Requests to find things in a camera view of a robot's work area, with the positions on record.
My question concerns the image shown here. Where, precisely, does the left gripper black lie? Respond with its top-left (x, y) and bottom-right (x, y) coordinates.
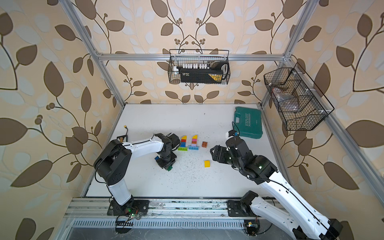
top-left (159, 152), bottom-right (181, 171)

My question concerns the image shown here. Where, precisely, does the light blue lego brick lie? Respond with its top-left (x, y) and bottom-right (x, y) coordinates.
top-left (188, 146), bottom-right (199, 151)

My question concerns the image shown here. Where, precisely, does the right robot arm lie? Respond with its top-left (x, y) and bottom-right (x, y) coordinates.
top-left (210, 137), bottom-right (343, 240)

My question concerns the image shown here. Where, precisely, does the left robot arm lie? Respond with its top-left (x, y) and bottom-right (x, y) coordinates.
top-left (94, 133), bottom-right (181, 210)

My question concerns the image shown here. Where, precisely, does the green tool case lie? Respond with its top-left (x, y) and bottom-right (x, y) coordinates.
top-left (234, 107), bottom-right (263, 139)

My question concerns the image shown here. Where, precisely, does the black bit holder card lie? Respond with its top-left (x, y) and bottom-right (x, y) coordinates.
top-left (117, 135), bottom-right (128, 143)

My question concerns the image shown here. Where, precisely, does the plastic bag in basket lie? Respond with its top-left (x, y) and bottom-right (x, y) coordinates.
top-left (272, 87), bottom-right (300, 112)

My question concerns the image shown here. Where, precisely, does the black box in basket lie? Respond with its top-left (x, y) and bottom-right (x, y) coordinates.
top-left (174, 61), bottom-right (230, 84)

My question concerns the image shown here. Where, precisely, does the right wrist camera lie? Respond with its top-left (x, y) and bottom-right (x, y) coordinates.
top-left (227, 130), bottom-right (240, 139)

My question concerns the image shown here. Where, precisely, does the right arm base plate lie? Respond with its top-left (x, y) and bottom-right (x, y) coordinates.
top-left (227, 200), bottom-right (249, 217)

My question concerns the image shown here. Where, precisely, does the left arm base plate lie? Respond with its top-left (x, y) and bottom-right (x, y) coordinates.
top-left (107, 198), bottom-right (150, 217)

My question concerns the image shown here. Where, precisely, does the right wire basket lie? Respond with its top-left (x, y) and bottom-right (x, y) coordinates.
top-left (264, 63), bottom-right (335, 131)

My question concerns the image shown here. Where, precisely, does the wire basket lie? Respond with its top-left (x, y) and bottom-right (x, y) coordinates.
top-left (264, 63), bottom-right (335, 131)
top-left (168, 49), bottom-right (231, 85)

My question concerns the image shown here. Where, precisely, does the back wire basket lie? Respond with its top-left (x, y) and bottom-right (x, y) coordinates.
top-left (168, 49), bottom-right (231, 85)

